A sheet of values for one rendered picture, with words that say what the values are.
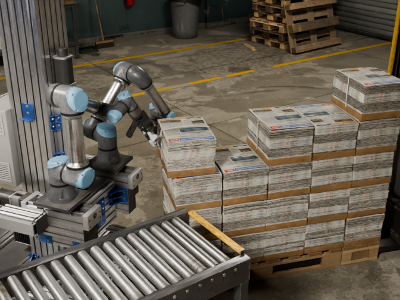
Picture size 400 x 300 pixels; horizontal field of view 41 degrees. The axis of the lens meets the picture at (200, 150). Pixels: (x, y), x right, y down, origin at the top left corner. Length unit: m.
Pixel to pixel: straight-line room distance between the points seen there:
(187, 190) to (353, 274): 1.35
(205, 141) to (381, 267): 1.63
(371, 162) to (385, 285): 0.82
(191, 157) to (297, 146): 0.66
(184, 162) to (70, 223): 0.71
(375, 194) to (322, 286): 0.70
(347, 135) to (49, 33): 1.84
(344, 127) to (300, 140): 0.29
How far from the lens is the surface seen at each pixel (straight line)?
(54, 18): 3.02
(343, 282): 3.79
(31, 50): 2.96
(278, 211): 3.45
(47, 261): 2.58
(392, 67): 4.09
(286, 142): 3.26
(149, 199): 4.59
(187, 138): 3.05
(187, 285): 2.36
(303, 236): 3.65
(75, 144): 2.75
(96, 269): 2.48
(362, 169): 3.62
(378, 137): 3.57
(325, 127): 3.34
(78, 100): 2.66
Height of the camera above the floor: 2.27
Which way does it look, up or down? 24 degrees down
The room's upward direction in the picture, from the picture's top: straight up
